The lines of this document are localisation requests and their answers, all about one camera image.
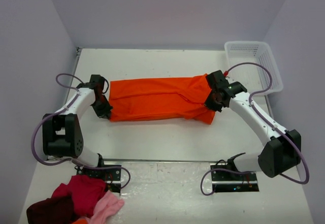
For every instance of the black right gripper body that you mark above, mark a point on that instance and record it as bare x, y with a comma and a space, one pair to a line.
212, 102

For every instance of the crimson red t shirt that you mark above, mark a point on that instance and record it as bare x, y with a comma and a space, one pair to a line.
84, 191

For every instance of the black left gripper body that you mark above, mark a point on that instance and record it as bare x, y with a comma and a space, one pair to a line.
102, 106

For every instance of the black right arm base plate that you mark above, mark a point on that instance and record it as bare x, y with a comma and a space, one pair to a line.
225, 182

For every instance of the white plastic basket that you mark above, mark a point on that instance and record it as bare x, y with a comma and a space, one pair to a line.
253, 65

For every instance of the pink t shirt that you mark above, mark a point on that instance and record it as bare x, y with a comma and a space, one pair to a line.
106, 207

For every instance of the dark maroon t shirt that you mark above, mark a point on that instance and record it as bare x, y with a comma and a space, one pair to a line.
52, 210

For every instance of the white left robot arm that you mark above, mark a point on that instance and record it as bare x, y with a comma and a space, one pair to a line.
61, 132

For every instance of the orange red cloth piece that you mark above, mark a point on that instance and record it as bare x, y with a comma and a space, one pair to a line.
83, 220

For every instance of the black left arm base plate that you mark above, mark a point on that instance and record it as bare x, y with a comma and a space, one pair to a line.
112, 177

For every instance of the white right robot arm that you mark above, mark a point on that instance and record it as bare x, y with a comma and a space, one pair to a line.
281, 147

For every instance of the orange t shirt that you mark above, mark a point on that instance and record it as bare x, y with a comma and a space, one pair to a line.
160, 98

